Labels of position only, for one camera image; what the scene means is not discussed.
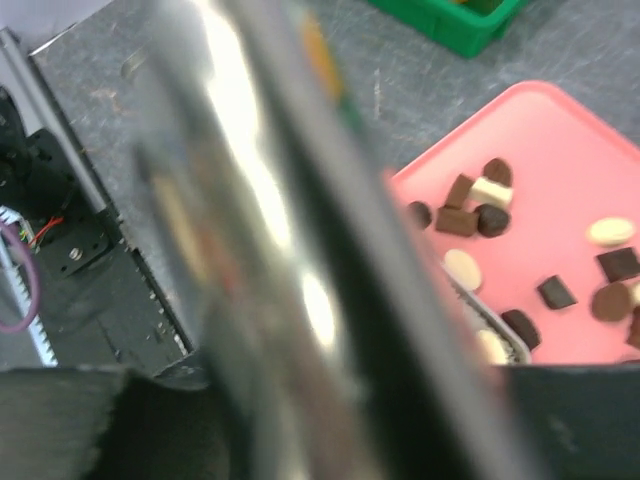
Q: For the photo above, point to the brown bar chocolate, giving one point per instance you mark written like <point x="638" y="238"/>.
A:
<point x="459" y="192"/>

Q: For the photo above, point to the white oval chocolate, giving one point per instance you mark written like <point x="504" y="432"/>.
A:
<point x="463" y="268"/>

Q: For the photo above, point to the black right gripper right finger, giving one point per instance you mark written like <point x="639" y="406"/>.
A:
<point x="584" y="420"/>

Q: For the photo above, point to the green plastic bin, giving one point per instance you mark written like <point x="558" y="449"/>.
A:
<point x="464" y="27"/>

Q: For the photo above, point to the dark fluted round chocolate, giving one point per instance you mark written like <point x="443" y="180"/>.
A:
<point x="492" y="220"/>

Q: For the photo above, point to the dark square chocolate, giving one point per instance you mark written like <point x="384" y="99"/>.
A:
<point x="555" y="294"/>

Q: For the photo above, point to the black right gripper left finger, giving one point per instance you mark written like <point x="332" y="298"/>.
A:
<point x="52" y="420"/>

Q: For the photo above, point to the pink tray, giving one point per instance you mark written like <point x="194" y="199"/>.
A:
<point x="570" y="171"/>

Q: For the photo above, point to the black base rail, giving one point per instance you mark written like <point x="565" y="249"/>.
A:
<point x="73" y="291"/>

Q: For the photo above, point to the brown block chocolate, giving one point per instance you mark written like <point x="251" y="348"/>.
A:
<point x="456" y="222"/>

